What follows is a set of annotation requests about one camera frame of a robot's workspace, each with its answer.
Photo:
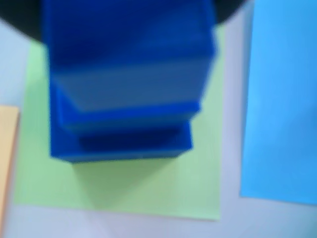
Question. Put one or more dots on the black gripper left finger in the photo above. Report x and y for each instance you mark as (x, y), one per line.
(22, 17)

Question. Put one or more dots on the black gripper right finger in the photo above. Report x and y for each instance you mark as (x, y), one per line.
(225, 10)

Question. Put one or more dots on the small blue cube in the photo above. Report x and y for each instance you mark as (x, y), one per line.
(128, 49)

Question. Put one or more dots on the medium blue cube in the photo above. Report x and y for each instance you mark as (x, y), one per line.
(128, 119)

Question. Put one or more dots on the blue paper square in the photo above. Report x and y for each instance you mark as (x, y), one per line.
(280, 99)

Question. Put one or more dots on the orange paper square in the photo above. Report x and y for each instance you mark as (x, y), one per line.
(7, 148)

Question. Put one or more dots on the green paper square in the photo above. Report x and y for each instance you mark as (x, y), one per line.
(123, 188)

